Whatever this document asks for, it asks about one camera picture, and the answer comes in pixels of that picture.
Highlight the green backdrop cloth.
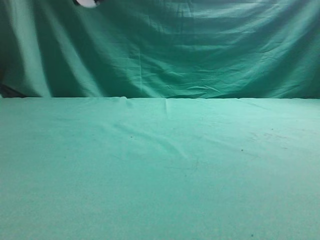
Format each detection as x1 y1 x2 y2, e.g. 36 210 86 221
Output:
0 0 320 99

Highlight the green table cloth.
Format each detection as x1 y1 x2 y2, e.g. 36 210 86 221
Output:
0 97 320 240

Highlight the white dimpled golf ball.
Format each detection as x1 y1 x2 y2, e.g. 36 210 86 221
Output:
74 0 97 8

